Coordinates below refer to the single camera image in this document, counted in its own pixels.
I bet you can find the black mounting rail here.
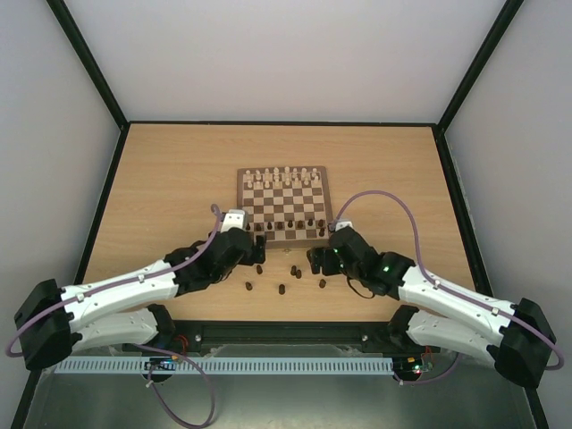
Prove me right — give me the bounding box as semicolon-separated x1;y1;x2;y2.
44;319;519;354

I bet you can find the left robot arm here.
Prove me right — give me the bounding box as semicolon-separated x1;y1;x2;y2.
14;227;265;371

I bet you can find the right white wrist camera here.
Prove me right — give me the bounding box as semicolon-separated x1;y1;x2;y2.
330;219;353;232

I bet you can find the wooden chess board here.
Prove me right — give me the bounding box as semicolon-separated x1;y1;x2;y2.
237;165;333;248

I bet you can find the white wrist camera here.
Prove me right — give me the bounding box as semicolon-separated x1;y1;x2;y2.
220;209;248;232
330;219;353;232

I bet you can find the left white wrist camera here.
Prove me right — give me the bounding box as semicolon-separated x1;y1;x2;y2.
220;209;248;232

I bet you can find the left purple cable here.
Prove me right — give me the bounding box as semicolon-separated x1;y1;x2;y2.
4;204;218;428

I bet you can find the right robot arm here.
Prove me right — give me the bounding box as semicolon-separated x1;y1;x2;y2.
307;224;556;389

